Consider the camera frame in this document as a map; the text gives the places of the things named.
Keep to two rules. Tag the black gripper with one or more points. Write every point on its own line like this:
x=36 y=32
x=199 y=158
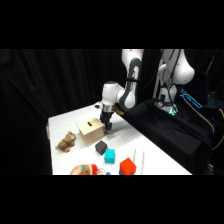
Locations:
x=106 y=116

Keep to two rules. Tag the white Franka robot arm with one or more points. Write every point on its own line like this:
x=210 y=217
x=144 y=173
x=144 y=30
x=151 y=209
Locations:
x=131 y=90

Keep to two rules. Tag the light wooden box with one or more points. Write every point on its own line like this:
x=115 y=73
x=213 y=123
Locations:
x=89 y=133

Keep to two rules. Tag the dark grey cube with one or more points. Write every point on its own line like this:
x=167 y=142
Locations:
x=100 y=147

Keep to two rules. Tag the teal cube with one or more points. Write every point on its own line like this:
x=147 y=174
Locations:
x=109 y=156

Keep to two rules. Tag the red plastic toy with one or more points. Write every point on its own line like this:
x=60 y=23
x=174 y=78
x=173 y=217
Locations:
x=96 y=169

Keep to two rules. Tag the brown plush tiger toy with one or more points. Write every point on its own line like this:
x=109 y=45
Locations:
x=66 y=142

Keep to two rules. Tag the orange cube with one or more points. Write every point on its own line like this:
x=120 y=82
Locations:
x=127 y=166

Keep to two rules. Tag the small blue toy piece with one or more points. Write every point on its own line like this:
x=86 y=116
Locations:
x=108 y=173

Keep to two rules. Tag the clear acrylic stand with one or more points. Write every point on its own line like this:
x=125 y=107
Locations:
x=142 y=163

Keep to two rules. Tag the round orange toy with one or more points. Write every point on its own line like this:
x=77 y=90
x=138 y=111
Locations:
x=81 y=170

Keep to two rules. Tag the black cloth covered stand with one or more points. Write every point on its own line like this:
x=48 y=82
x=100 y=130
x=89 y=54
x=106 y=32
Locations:
x=166 y=133

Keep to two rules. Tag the blue lit device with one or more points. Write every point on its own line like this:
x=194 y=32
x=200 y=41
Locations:
x=191 y=99

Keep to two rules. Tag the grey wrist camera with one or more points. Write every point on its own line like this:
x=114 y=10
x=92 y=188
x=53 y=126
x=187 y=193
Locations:
x=99 y=106

